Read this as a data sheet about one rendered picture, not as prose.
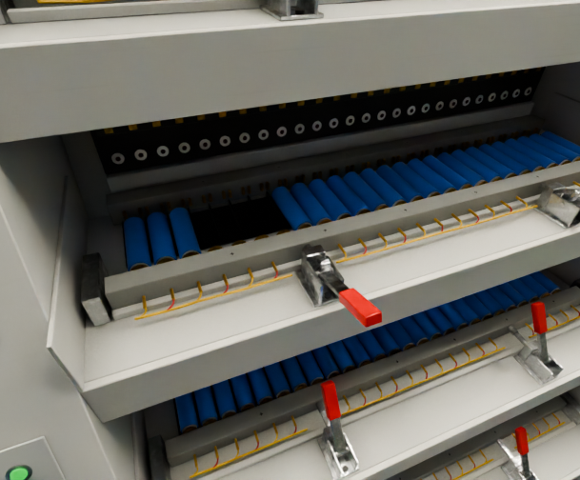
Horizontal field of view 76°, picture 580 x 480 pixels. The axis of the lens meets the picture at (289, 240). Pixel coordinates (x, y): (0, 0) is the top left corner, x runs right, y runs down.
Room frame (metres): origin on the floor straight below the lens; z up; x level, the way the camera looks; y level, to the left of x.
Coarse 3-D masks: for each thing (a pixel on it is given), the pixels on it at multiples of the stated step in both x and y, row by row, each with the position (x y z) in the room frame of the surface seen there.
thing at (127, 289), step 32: (448, 192) 0.35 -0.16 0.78; (480, 192) 0.35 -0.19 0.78; (512, 192) 0.36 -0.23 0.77; (320, 224) 0.31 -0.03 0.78; (352, 224) 0.31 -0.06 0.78; (384, 224) 0.31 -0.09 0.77; (416, 224) 0.32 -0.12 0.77; (192, 256) 0.27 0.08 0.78; (224, 256) 0.27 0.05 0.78; (256, 256) 0.27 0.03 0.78; (288, 256) 0.29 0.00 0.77; (128, 288) 0.24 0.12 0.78; (160, 288) 0.25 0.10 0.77; (192, 288) 0.26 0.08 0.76
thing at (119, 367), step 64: (384, 128) 0.45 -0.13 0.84; (448, 128) 0.48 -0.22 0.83; (576, 128) 0.49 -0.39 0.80; (64, 192) 0.32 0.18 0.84; (64, 256) 0.25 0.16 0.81; (384, 256) 0.30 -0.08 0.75; (448, 256) 0.30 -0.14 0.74; (512, 256) 0.30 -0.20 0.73; (576, 256) 0.35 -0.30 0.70; (64, 320) 0.21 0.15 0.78; (128, 320) 0.24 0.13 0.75; (192, 320) 0.24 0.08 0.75; (256, 320) 0.24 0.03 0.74; (320, 320) 0.24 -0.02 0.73; (384, 320) 0.27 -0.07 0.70; (128, 384) 0.20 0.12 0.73; (192, 384) 0.22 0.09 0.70
